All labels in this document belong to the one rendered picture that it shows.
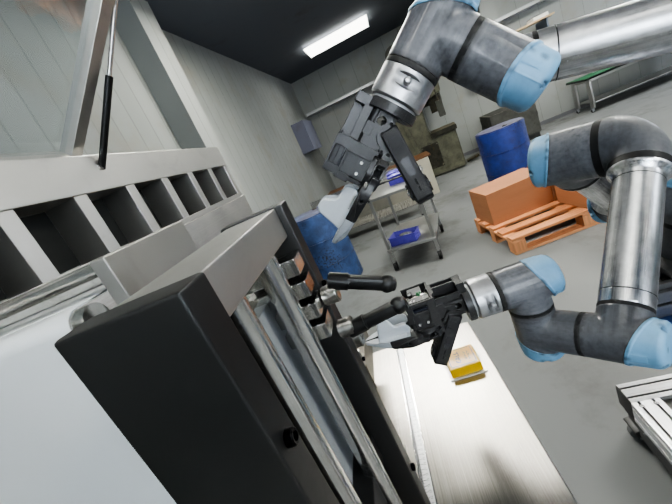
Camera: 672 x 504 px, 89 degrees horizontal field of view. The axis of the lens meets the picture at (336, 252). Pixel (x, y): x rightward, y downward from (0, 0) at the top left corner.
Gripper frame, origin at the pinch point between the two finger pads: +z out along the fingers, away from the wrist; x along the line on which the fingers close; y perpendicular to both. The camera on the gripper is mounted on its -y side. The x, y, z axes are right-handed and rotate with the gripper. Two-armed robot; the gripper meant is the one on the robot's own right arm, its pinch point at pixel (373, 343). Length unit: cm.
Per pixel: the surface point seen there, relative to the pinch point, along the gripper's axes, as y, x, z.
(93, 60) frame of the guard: 69, -13, 28
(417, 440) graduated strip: -18.8, 7.1, -1.2
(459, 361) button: -16.7, -7.8, -14.6
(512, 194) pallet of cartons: -76, -277, -129
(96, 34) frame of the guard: 72, -12, 25
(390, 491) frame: 12.4, 38.7, -4.2
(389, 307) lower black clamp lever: 25.7, 35.3, -9.5
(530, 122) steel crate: -87, -684, -338
